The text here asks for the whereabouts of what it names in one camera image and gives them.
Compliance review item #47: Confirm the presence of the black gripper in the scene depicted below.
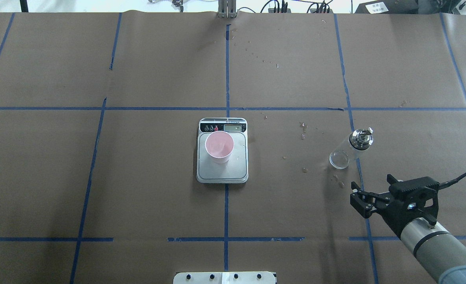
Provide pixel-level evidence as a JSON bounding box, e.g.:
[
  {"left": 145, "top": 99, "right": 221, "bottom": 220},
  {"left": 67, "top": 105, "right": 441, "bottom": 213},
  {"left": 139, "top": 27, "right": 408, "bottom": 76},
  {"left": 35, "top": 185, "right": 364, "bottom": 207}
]
[{"left": 350, "top": 181, "right": 434, "bottom": 237}]

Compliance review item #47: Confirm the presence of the clear glass sauce bottle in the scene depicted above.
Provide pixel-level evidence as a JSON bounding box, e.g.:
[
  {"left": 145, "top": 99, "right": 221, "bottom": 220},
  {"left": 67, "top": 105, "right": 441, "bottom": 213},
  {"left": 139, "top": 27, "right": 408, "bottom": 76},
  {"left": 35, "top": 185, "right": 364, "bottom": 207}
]
[{"left": 329, "top": 127, "right": 374, "bottom": 170}]

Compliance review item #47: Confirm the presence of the pink paper cup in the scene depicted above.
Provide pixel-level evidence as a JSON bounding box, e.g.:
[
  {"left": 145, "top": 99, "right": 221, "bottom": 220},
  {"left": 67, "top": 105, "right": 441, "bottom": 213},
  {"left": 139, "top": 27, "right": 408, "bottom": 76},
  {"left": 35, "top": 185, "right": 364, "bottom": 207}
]
[{"left": 205, "top": 131, "right": 235, "bottom": 164}]

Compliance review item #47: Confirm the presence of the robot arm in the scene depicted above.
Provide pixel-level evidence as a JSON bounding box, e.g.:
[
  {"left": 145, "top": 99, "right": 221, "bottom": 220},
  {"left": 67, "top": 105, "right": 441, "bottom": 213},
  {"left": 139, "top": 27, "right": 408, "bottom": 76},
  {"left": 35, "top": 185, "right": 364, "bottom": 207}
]
[{"left": 350, "top": 175, "right": 466, "bottom": 284}]

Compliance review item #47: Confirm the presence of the silver kitchen scale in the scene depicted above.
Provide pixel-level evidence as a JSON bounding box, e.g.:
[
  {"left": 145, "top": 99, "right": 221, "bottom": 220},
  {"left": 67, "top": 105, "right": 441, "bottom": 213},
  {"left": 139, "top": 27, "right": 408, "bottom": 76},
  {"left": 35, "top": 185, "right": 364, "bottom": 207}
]
[{"left": 196, "top": 118, "right": 249, "bottom": 184}]

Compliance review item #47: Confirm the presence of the black box with label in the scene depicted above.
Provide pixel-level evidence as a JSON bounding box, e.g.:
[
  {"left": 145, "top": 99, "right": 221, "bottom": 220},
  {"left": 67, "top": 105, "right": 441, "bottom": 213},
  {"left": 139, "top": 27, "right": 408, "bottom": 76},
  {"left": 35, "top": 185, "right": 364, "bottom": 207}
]
[{"left": 354, "top": 0, "right": 419, "bottom": 15}]

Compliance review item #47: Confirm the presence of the brown paper table cover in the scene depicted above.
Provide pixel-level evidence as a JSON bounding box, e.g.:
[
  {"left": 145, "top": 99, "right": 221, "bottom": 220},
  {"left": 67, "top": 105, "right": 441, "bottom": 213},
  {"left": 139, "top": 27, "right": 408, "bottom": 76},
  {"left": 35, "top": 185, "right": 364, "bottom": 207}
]
[{"left": 0, "top": 11, "right": 466, "bottom": 284}]

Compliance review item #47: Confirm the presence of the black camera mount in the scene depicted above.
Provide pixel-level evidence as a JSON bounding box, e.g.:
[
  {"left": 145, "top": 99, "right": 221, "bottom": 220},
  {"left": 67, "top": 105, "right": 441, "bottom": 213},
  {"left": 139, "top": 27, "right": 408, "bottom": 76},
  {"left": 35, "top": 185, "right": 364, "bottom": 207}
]
[{"left": 387, "top": 174, "right": 440, "bottom": 227}]

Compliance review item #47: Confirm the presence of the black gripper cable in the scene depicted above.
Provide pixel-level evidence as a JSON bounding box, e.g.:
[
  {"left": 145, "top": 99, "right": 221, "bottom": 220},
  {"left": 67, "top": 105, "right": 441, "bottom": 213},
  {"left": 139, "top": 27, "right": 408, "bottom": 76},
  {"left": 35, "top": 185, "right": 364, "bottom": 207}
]
[{"left": 438, "top": 166, "right": 466, "bottom": 187}]

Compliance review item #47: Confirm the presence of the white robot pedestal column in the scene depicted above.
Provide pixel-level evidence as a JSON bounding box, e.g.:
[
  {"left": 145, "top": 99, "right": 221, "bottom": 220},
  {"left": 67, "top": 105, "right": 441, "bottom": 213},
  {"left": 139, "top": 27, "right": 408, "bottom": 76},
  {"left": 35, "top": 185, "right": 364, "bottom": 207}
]
[{"left": 173, "top": 271, "right": 277, "bottom": 284}]

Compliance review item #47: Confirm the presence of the aluminium frame post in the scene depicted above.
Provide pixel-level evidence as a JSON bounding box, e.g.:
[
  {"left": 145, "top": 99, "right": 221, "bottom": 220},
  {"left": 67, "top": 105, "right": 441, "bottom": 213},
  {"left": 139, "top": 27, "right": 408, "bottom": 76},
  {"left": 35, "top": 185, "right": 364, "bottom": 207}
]
[{"left": 217, "top": 0, "right": 238, "bottom": 19}]

